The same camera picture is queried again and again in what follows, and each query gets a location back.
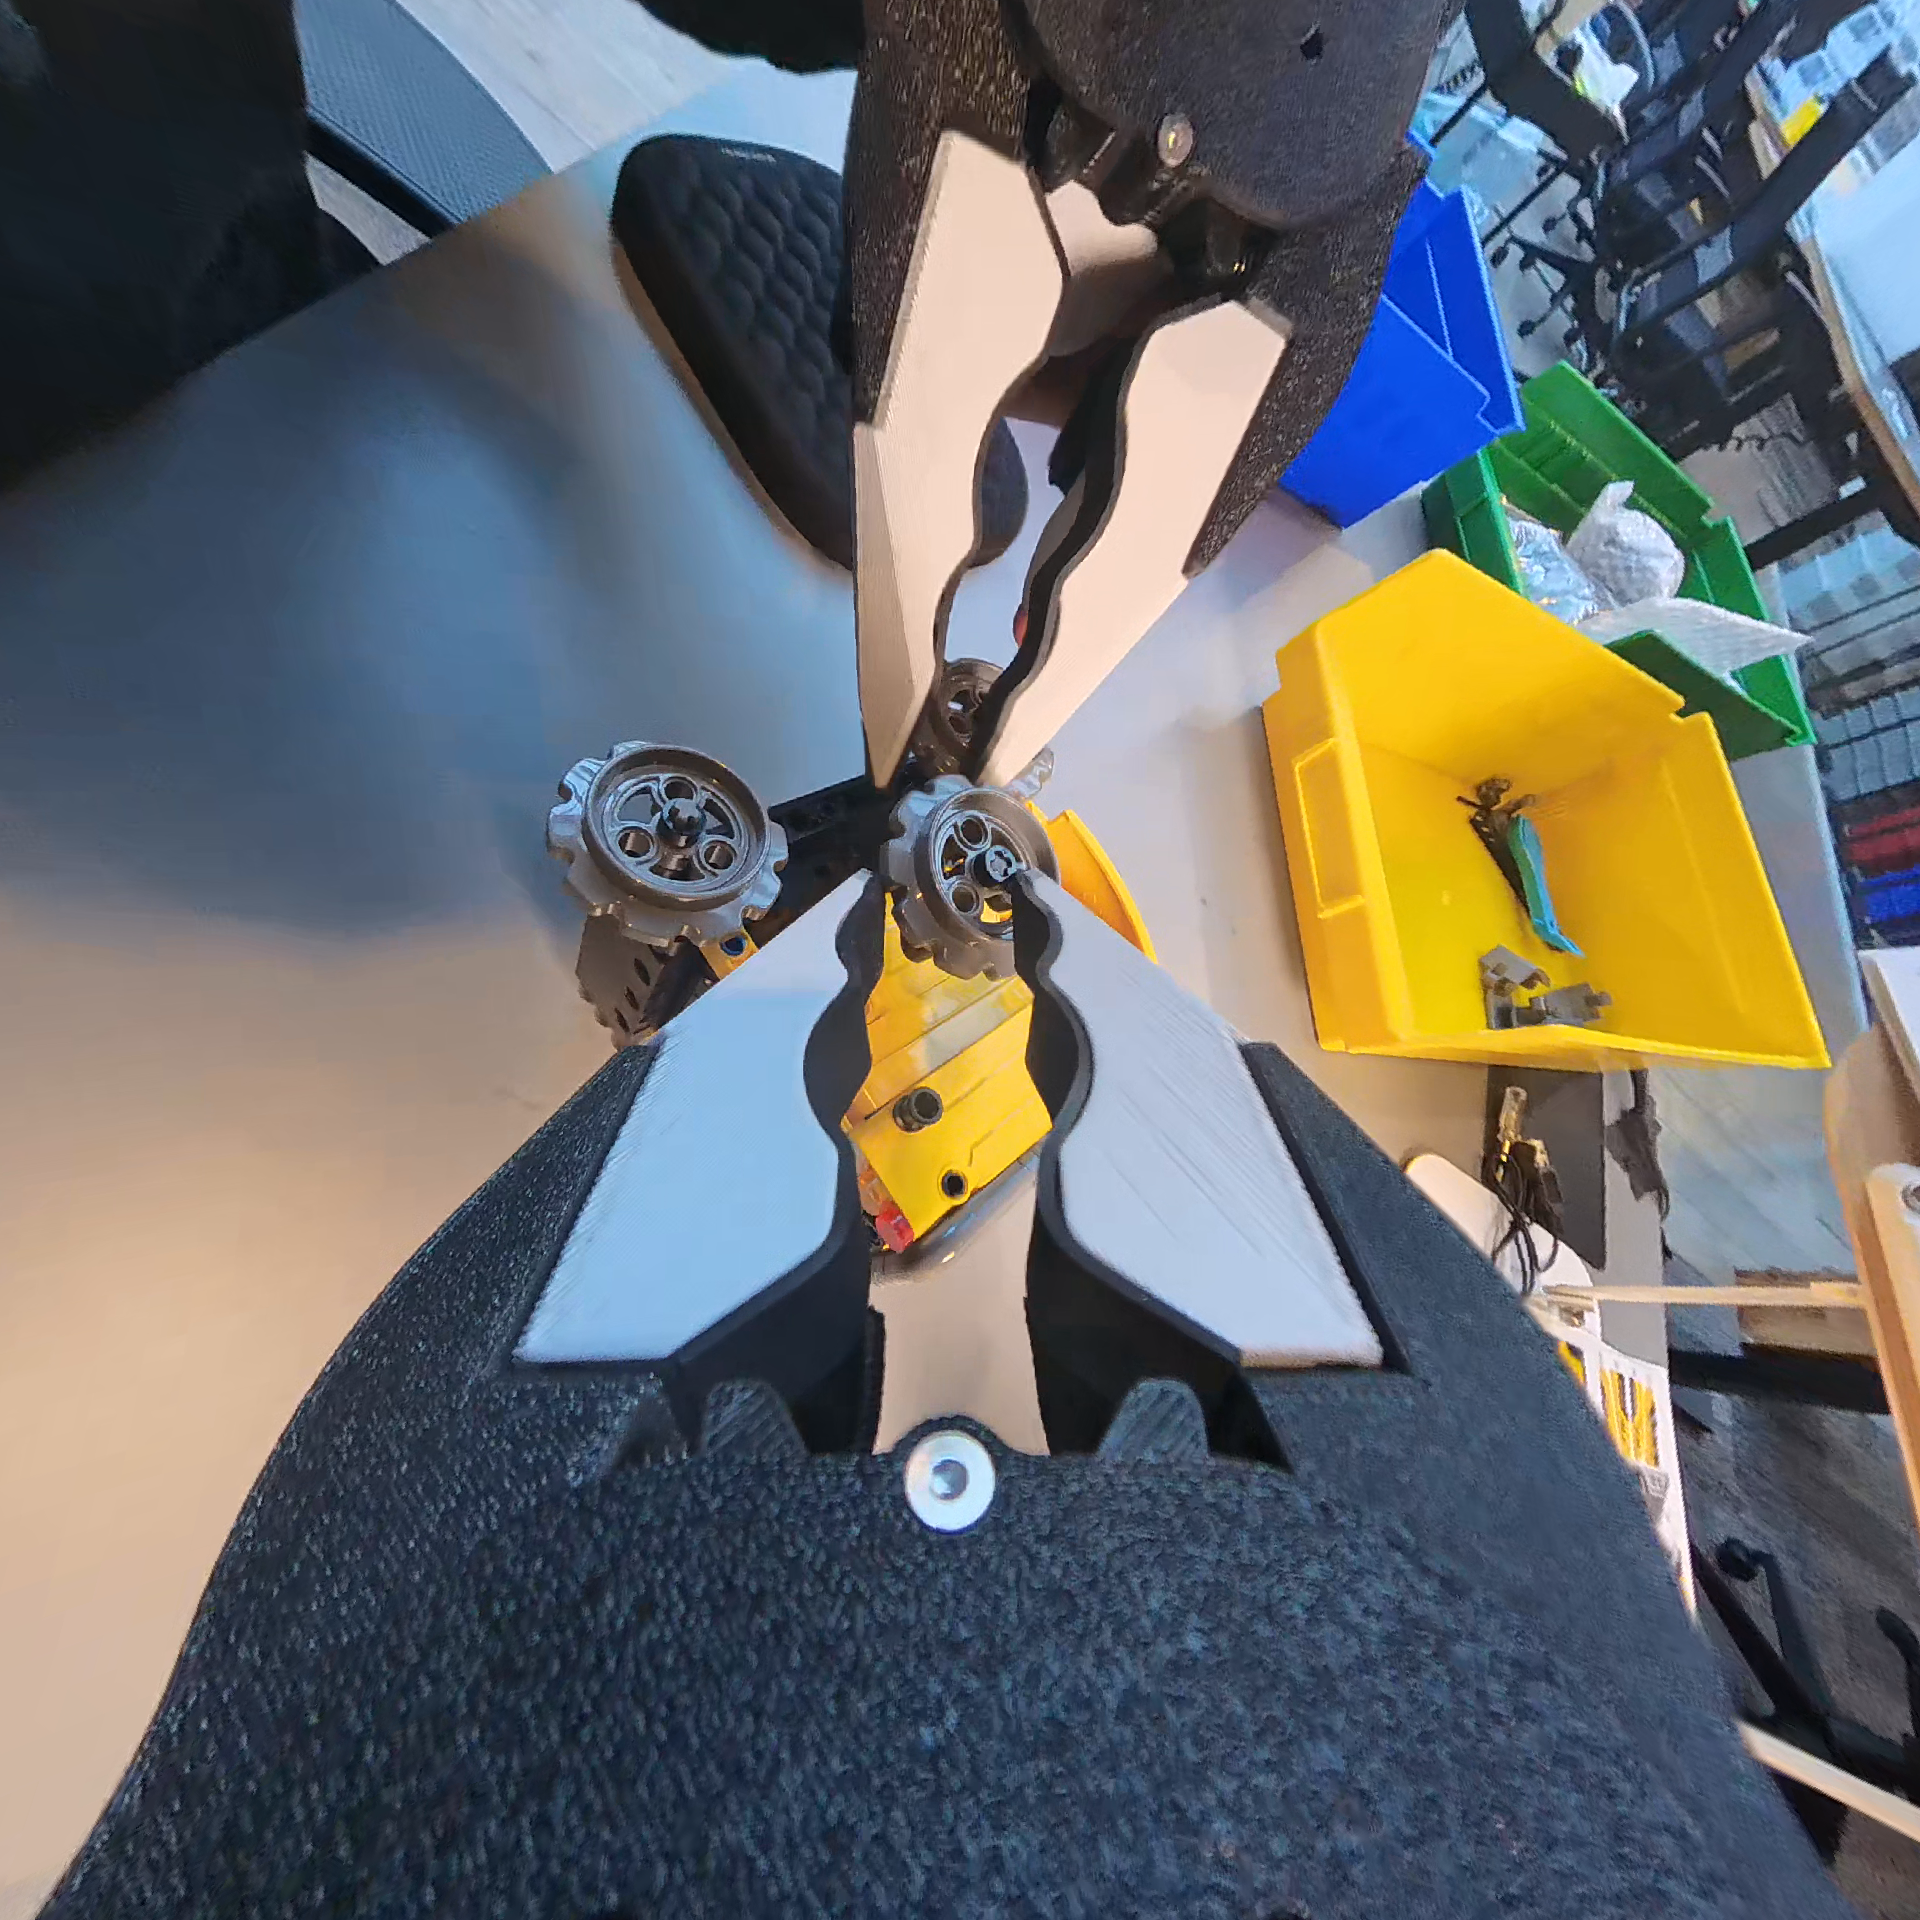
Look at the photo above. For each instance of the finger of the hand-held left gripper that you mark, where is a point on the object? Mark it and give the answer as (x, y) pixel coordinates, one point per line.
(961, 362)
(1188, 452)

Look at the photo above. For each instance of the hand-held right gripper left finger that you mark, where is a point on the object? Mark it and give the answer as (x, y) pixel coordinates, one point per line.
(706, 1200)

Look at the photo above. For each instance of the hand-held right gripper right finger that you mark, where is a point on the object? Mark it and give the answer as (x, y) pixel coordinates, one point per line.
(1201, 1200)

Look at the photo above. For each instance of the yellow toy brick vehicle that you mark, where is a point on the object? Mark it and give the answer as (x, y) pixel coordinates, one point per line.
(948, 1096)

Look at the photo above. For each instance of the small grey toy wheel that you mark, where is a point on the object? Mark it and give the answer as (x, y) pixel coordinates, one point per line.
(967, 872)

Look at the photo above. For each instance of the grey desk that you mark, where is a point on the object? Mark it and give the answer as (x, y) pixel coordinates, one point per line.
(300, 751)

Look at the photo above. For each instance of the blue plastic bin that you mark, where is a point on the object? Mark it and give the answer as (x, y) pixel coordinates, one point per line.
(1441, 333)

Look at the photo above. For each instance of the white oval board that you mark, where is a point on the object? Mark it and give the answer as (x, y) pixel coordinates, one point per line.
(1517, 1306)

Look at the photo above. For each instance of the black flat pad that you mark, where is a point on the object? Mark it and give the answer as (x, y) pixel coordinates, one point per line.
(1575, 1154)

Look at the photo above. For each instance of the yellow plastic bin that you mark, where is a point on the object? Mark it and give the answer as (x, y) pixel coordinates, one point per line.
(1410, 872)

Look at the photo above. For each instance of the green plastic bin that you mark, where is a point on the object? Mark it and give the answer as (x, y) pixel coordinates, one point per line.
(1575, 421)

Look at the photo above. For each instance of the grey brick piece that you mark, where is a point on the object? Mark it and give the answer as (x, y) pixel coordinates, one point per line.
(1532, 990)

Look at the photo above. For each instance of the teal and black brick tool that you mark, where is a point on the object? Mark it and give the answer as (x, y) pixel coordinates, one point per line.
(1532, 885)

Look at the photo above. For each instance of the building instruction booklet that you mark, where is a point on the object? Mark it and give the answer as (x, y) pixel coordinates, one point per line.
(1621, 1412)

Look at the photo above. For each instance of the grey-blue office chair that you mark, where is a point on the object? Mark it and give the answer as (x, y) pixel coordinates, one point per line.
(421, 106)

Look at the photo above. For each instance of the red and blue crates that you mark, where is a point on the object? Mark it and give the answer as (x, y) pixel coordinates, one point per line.
(1874, 813)

